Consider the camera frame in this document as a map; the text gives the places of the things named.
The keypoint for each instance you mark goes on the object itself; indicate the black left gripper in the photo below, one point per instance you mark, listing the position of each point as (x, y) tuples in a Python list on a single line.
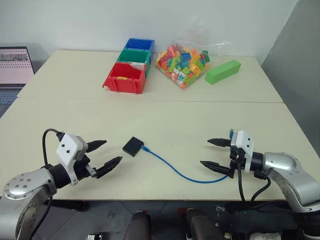
[(83, 167)]

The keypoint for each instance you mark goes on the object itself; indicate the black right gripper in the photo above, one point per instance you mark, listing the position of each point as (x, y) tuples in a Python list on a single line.
[(237, 160)]

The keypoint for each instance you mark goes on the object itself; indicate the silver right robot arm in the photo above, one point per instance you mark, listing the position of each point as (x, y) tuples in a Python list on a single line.
[(287, 172)]

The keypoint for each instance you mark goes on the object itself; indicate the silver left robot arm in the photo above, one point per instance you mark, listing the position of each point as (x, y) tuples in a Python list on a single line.
[(27, 185)]

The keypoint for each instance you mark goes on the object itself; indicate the small black box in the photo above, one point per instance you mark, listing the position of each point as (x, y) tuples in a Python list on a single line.
[(133, 146)]

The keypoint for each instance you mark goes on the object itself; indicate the dark rounded shape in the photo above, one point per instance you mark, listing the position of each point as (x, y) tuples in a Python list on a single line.
[(202, 225), (140, 225)]

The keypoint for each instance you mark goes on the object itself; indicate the red plastic storage bin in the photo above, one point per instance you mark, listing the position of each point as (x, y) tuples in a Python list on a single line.
[(125, 83)]

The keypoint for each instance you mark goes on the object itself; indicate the green rectangular block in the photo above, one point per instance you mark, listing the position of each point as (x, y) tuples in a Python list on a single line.
[(222, 71)]

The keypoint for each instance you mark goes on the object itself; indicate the clear plastic wrapper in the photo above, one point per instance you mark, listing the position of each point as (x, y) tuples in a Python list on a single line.
[(138, 66)]

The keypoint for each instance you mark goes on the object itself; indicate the clear bag of colourful bricks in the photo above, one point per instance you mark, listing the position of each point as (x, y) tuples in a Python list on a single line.
[(182, 65)]

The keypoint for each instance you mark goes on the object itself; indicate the green plastic storage bin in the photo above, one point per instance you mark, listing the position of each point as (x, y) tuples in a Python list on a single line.
[(132, 56)]

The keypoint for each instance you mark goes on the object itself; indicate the blue plastic storage bin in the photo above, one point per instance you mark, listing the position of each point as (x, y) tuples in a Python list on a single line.
[(138, 43)]

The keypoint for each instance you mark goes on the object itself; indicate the grey partition panel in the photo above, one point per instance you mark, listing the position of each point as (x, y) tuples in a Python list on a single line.
[(295, 62)]

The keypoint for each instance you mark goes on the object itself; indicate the grey laptop with pink screen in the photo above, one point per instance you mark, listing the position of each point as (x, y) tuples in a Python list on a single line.
[(12, 67)]

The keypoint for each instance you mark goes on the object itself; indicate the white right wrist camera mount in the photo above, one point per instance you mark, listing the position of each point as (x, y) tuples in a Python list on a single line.
[(243, 142)]

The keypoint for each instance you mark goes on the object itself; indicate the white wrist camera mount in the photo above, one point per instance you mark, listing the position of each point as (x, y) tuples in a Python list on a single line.
[(67, 150), (243, 142)]

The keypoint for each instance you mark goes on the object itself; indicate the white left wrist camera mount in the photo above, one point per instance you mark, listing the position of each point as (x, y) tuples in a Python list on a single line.
[(67, 150)]

